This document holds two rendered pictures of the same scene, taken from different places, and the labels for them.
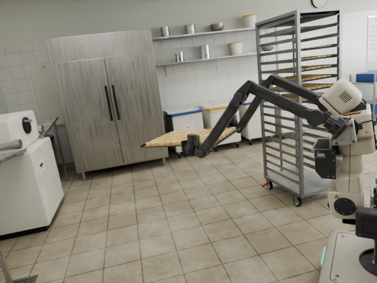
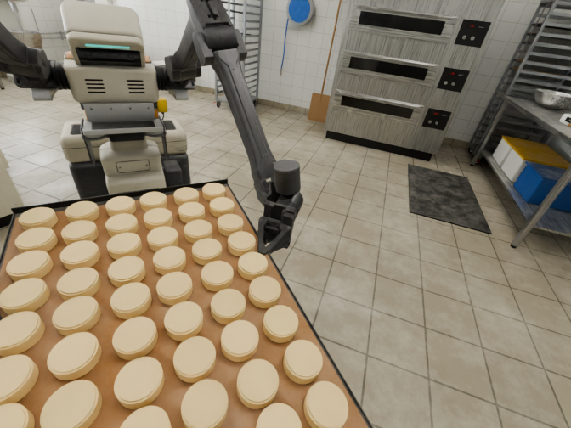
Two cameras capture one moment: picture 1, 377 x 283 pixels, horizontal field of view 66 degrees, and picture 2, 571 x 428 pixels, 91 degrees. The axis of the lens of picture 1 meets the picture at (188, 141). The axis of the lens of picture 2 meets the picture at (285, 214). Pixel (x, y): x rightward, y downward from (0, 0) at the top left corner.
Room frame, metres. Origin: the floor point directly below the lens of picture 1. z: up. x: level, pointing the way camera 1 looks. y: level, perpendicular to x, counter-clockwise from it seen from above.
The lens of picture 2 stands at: (2.16, 0.23, 1.35)
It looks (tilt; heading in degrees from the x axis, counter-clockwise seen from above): 35 degrees down; 206
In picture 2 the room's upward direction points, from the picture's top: 8 degrees clockwise
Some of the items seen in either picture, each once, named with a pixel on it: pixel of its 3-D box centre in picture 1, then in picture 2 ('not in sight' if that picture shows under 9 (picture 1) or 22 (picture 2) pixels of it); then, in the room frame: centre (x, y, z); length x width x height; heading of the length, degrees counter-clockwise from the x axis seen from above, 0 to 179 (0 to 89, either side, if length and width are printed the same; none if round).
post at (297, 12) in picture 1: (299, 110); not in sight; (2.59, -1.03, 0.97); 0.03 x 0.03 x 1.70; 18
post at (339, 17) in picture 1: (339, 103); not in sight; (2.73, -1.46, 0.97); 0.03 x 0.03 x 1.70; 18
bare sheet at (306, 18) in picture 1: (294, 21); not in sight; (2.96, -1.15, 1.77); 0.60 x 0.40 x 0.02; 18
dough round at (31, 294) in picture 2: not in sight; (25, 295); (2.10, -0.17, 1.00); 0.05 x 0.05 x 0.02
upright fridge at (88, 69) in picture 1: (114, 105); not in sight; (4.63, 1.09, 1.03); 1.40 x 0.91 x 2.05; 101
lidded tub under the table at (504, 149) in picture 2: not in sight; (522, 154); (-1.89, 1.15, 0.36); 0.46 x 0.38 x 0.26; 99
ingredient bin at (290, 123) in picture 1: (286, 114); not in sight; (5.34, -1.88, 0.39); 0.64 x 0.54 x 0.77; 8
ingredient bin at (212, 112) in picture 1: (220, 126); not in sight; (5.09, -0.60, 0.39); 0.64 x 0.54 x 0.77; 12
